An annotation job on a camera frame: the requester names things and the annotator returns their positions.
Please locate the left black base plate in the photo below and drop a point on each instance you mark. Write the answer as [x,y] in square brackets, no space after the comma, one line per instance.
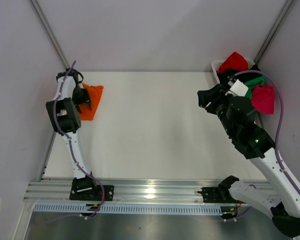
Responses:
[103,191]

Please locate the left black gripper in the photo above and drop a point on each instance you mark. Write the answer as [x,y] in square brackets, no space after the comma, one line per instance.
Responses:
[85,99]

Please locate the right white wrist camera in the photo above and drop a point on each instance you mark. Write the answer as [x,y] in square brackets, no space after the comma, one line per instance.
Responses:
[238,89]

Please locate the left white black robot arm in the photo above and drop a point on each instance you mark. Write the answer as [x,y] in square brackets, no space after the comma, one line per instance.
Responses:
[64,114]

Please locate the slotted grey cable duct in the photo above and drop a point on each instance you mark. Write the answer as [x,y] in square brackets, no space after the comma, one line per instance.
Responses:
[147,209]

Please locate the orange t shirt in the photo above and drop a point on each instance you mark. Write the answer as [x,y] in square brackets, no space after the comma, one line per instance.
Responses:
[95,94]

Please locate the black t shirt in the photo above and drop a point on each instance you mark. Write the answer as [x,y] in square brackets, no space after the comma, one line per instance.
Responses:
[242,77]

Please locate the white plastic laundry basket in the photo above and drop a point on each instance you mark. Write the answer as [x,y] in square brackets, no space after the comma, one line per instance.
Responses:
[215,65]

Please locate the green t shirt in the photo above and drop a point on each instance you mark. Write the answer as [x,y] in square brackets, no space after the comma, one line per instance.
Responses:
[251,84]

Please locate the red t shirt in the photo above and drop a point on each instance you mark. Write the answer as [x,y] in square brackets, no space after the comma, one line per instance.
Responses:
[234,62]

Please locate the aluminium mounting rail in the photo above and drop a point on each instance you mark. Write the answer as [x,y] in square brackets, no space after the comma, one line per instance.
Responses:
[126,191]

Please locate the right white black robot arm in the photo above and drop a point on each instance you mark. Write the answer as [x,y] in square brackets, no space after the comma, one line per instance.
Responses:
[256,145]

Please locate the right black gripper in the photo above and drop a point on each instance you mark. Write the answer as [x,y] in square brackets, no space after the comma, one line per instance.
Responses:
[213,100]

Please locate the magenta t shirt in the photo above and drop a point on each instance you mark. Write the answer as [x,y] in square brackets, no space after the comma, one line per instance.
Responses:
[263,99]

